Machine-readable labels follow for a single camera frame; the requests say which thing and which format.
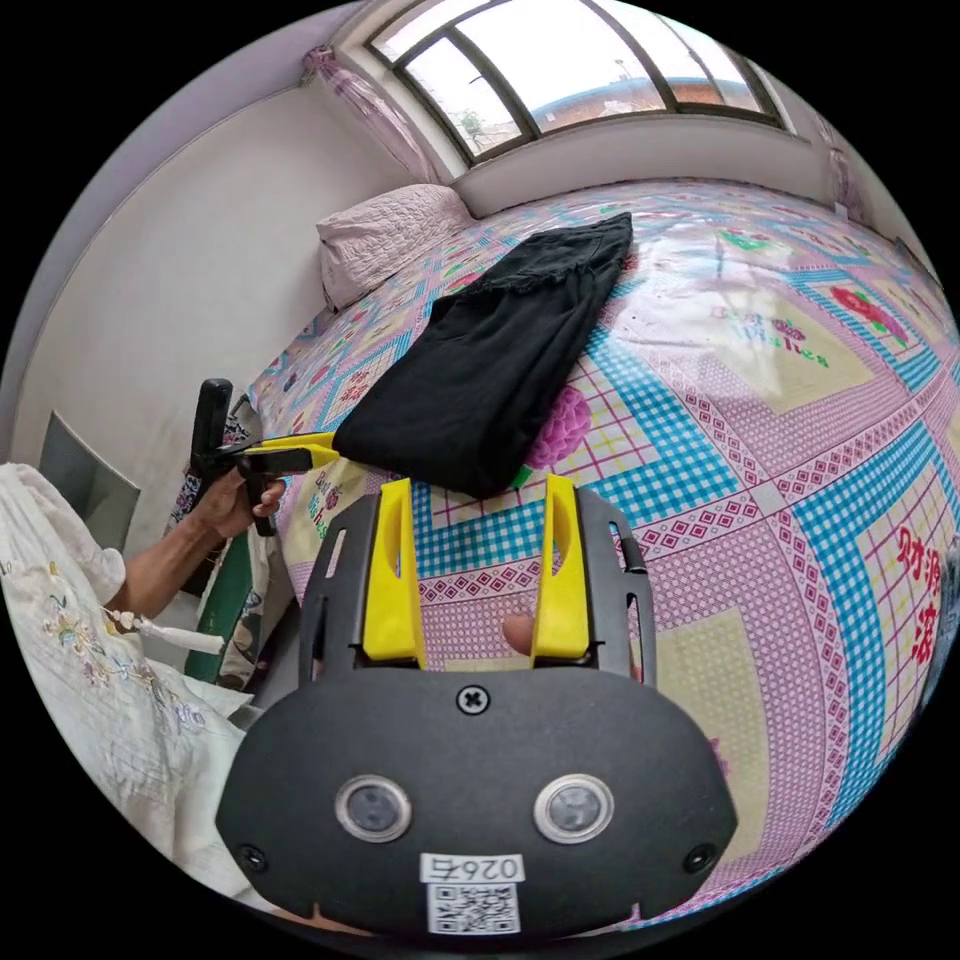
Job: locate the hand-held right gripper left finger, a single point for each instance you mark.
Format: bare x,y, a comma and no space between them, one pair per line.
390,577

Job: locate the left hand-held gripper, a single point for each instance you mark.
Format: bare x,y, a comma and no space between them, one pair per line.
251,472

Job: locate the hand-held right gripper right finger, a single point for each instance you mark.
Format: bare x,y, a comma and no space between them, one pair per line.
561,577

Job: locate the black jeans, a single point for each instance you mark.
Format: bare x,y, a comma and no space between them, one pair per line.
472,375

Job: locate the person's left forearm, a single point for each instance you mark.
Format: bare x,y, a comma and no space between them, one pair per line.
161,570

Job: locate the person's right hand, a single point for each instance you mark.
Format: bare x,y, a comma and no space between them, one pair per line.
517,632

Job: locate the person's left hand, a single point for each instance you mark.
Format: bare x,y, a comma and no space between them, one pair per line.
229,504

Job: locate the bed with printed checked sheet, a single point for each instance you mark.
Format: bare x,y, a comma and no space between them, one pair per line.
750,465

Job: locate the pale quilted pillow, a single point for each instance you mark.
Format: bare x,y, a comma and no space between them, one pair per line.
382,240

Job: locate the person's body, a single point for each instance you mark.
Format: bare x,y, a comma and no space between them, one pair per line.
105,697

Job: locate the pink sheer curtain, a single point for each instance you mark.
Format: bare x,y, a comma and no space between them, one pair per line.
840,169
375,105

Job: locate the window with dark frame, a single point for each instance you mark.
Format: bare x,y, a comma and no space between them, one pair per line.
570,67

